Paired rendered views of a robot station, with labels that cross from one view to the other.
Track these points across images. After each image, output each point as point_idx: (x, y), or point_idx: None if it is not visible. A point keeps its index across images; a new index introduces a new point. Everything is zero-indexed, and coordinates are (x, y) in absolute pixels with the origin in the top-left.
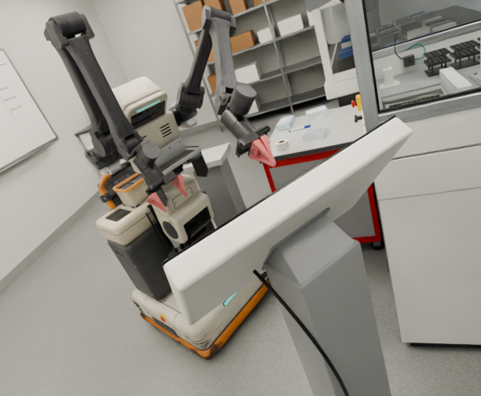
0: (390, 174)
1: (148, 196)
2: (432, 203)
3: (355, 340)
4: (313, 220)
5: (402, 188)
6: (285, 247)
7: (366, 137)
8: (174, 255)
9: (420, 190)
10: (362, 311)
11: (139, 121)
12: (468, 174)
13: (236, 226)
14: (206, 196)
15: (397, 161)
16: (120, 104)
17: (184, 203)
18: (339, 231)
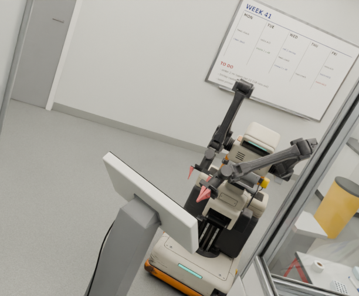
0: (236, 289)
1: (190, 165)
2: None
3: (117, 257)
4: (150, 207)
5: None
6: (136, 199)
7: (179, 207)
8: (112, 153)
9: None
10: (126, 252)
11: (248, 146)
12: None
13: (125, 167)
14: (236, 215)
15: (241, 287)
16: (247, 131)
17: (226, 202)
18: (148, 219)
